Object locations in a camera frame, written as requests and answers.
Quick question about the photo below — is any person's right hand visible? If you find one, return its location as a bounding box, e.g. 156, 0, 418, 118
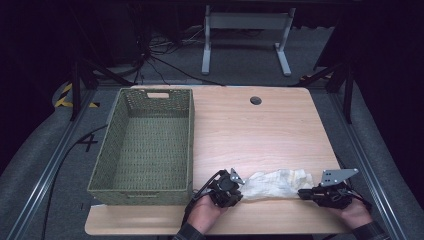
328, 198, 374, 230

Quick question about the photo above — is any person's left hand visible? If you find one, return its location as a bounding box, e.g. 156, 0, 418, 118
189, 194, 229, 234

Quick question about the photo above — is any black floor tape mark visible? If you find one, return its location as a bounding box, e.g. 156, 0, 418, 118
76, 133, 99, 153

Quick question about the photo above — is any aluminium floor rail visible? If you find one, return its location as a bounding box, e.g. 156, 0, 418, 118
328, 89, 409, 240
6, 89, 96, 240

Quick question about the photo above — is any white cloth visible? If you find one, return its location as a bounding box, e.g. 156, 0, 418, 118
239, 168, 315, 202

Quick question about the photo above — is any black floor cable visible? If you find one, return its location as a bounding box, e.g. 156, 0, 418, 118
41, 123, 109, 240

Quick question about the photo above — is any grey metal desk frame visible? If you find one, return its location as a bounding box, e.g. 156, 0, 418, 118
201, 4, 297, 77

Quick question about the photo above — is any tangle of floor cables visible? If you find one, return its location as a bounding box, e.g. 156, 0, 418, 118
133, 26, 226, 87

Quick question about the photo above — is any yellow black hazard tape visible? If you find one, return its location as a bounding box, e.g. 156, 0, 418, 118
54, 83, 100, 109

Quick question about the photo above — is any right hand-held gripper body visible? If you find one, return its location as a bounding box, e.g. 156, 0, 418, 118
314, 168, 360, 210

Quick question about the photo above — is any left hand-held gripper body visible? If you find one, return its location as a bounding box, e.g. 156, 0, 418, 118
208, 167, 247, 208

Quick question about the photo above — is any green woven basket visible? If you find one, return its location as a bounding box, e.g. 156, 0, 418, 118
87, 87, 196, 207

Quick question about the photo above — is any black metal tripod stand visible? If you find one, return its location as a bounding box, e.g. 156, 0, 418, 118
289, 59, 355, 125
68, 58, 134, 122

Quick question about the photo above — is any right hand-held gripper black cable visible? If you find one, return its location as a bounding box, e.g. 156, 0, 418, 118
343, 179, 373, 211

